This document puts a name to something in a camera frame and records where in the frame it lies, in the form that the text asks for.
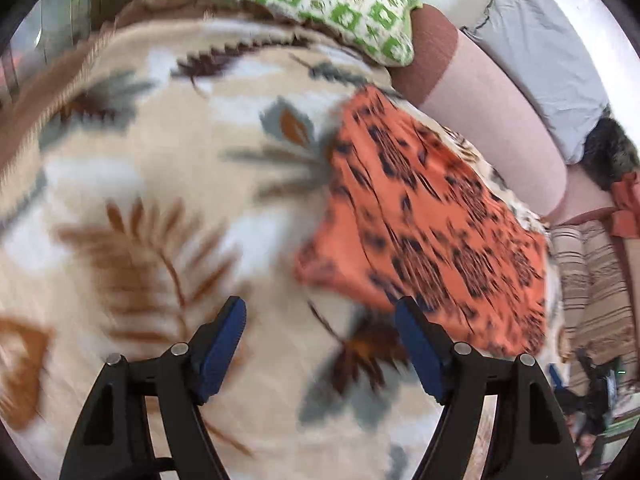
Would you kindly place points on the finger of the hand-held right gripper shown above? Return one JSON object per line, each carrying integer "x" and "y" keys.
{"x": 556, "y": 379}

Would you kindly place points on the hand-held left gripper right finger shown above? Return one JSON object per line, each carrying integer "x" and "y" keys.
{"x": 425, "y": 360}

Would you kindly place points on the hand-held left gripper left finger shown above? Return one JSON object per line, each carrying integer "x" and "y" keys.
{"x": 220, "y": 355}

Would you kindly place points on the orange floral blouse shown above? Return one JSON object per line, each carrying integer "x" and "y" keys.
{"x": 430, "y": 225}

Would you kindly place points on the striped cushion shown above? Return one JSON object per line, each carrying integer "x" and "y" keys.
{"x": 590, "y": 285}

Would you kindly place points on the leaf print blanket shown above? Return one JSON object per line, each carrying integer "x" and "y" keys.
{"x": 165, "y": 220}

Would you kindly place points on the orange cloth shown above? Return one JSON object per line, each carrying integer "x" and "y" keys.
{"x": 625, "y": 207}

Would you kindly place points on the dark furry cushion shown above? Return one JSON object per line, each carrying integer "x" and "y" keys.
{"x": 612, "y": 152}

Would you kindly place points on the pink bolster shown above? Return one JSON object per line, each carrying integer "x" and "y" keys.
{"x": 480, "y": 105}

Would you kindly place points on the grey pillow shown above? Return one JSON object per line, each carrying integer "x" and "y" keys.
{"x": 545, "y": 45}

